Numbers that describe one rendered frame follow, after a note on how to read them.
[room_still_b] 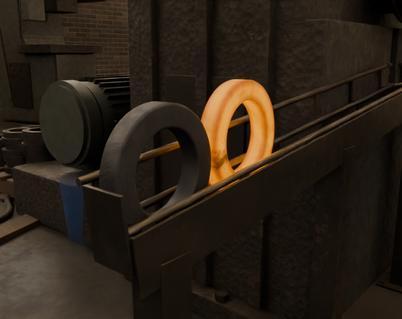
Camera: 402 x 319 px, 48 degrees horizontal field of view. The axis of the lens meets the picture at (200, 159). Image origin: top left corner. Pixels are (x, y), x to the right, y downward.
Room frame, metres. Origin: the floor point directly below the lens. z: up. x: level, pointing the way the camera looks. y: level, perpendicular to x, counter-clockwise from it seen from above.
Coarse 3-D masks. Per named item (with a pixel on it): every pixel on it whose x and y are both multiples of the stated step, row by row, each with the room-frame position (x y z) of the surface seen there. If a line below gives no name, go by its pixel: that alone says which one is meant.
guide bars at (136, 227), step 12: (384, 96) 1.16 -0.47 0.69; (360, 108) 1.05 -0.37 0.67; (348, 120) 0.98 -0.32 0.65; (324, 132) 0.89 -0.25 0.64; (300, 144) 0.82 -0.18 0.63; (276, 156) 0.76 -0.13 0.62; (252, 168) 0.70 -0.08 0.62; (228, 180) 0.66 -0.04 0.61; (204, 192) 0.61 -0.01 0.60; (180, 204) 0.58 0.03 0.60; (156, 216) 0.54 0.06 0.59; (168, 216) 0.56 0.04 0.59; (132, 228) 0.51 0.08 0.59; (144, 228) 0.52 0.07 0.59
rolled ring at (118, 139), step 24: (120, 120) 0.56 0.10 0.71; (144, 120) 0.55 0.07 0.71; (168, 120) 0.59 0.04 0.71; (192, 120) 0.62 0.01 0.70; (120, 144) 0.53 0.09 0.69; (144, 144) 0.55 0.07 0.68; (192, 144) 0.63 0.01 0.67; (120, 168) 0.52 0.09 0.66; (192, 168) 0.64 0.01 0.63; (120, 192) 0.52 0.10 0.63; (192, 192) 0.62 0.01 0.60; (144, 216) 0.55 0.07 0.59
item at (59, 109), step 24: (48, 96) 2.02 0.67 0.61; (72, 96) 1.90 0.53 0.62; (96, 96) 1.96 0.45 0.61; (120, 96) 2.04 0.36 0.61; (48, 120) 2.03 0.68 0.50; (72, 120) 1.90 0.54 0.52; (96, 120) 1.88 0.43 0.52; (48, 144) 2.04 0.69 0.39; (72, 144) 1.91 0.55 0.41; (96, 144) 1.89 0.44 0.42; (24, 168) 2.14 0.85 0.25; (48, 168) 2.14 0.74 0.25; (72, 168) 2.14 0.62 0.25; (96, 168) 2.06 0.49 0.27; (24, 192) 2.11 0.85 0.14; (48, 192) 1.97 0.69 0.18; (48, 216) 1.98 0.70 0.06
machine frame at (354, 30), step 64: (128, 0) 1.54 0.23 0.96; (192, 0) 1.37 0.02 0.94; (256, 0) 1.19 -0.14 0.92; (320, 0) 1.19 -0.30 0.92; (192, 64) 1.37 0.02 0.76; (256, 64) 1.19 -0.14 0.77; (320, 64) 1.10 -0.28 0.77; (384, 192) 1.49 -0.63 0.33; (256, 256) 1.17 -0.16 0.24; (384, 256) 1.54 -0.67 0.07
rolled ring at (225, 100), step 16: (240, 80) 0.72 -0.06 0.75; (224, 96) 0.69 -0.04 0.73; (240, 96) 0.71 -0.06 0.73; (256, 96) 0.75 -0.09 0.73; (208, 112) 0.68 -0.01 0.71; (224, 112) 0.68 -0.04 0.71; (256, 112) 0.78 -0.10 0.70; (272, 112) 0.79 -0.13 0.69; (208, 128) 0.67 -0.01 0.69; (224, 128) 0.68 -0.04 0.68; (256, 128) 0.79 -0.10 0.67; (272, 128) 0.80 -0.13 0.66; (224, 144) 0.68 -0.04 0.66; (256, 144) 0.78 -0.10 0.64; (272, 144) 0.80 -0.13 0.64; (224, 160) 0.68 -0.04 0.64; (256, 160) 0.76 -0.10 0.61; (224, 176) 0.68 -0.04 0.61
